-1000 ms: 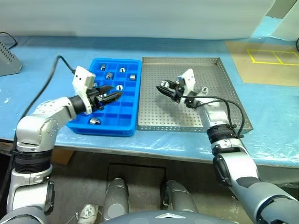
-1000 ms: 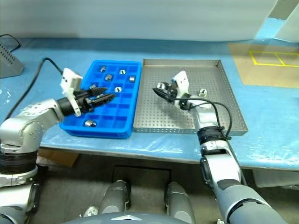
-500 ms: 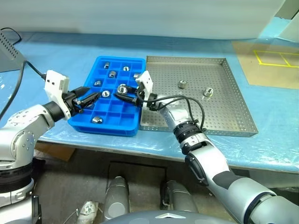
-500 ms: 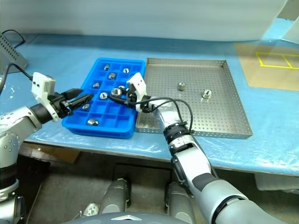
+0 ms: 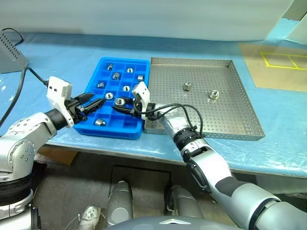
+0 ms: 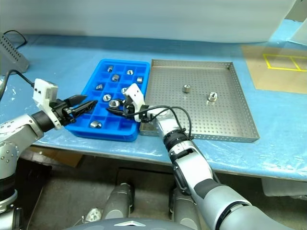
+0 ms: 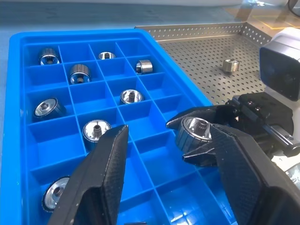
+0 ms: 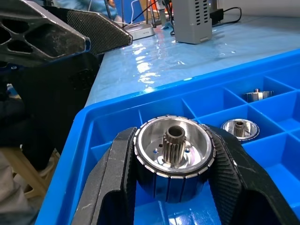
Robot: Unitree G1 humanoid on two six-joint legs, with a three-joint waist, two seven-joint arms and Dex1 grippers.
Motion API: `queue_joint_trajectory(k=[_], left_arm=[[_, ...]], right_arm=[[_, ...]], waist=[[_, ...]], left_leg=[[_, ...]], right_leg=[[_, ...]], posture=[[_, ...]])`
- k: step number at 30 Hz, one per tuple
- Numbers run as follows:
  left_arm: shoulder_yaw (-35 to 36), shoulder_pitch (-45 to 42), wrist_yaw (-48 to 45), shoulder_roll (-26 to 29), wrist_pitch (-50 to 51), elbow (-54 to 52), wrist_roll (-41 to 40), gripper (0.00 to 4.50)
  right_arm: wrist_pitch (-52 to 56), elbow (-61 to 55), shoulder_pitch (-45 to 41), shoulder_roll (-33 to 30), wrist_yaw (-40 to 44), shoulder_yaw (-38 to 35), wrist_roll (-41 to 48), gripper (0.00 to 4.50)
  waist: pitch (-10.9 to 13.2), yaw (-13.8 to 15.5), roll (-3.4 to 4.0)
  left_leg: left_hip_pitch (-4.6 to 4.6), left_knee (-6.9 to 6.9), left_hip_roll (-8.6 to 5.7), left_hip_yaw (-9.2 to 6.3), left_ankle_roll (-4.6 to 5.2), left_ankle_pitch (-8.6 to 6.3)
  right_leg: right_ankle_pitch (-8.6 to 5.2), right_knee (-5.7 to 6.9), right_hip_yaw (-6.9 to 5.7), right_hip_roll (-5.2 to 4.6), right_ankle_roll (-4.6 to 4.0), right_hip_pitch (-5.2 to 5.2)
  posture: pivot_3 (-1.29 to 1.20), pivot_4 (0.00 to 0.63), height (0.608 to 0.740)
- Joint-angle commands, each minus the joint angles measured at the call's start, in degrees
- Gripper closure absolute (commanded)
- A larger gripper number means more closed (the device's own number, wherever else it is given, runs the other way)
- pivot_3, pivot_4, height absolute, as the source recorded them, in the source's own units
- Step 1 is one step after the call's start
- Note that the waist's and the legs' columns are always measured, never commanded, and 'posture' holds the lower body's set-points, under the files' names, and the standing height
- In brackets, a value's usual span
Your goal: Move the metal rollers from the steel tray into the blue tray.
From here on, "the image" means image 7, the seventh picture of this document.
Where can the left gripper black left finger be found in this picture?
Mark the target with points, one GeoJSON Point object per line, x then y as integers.
{"type": "Point", "coordinates": [100, 182]}

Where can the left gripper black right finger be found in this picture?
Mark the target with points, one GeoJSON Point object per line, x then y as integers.
{"type": "Point", "coordinates": [246, 175]}

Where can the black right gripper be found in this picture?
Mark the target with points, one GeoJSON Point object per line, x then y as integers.
{"type": "Point", "coordinates": [257, 110]}

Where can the small metal roller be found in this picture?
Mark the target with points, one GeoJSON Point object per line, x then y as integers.
{"type": "Point", "coordinates": [106, 55]}
{"type": "Point", "coordinates": [52, 194]}
{"type": "Point", "coordinates": [144, 66]}
{"type": "Point", "coordinates": [131, 96]}
{"type": "Point", "coordinates": [48, 57]}
{"type": "Point", "coordinates": [230, 65]}
{"type": "Point", "coordinates": [79, 73]}
{"type": "Point", "coordinates": [91, 131]}
{"type": "Point", "coordinates": [48, 110]}
{"type": "Point", "coordinates": [187, 138]}

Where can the blue compartment tray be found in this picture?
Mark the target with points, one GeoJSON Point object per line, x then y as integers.
{"type": "Point", "coordinates": [150, 164]}

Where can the perforated steel tray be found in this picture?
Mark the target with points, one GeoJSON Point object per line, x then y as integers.
{"type": "Point", "coordinates": [199, 58]}

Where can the yellow tape outline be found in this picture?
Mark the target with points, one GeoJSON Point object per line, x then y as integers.
{"type": "Point", "coordinates": [277, 24]}

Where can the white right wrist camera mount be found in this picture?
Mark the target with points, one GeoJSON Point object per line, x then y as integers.
{"type": "Point", "coordinates": [288, 42]}

